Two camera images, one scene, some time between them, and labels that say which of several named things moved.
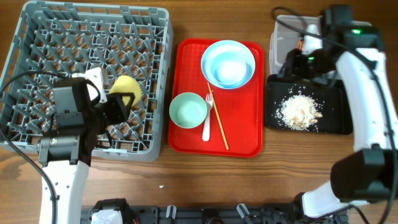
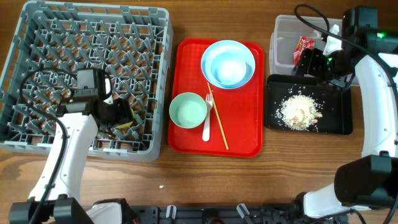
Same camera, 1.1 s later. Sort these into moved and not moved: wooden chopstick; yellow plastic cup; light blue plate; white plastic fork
Moved: yellow plastic cup
Not moved: wooden chopstick; light blue plate; white plastic fork
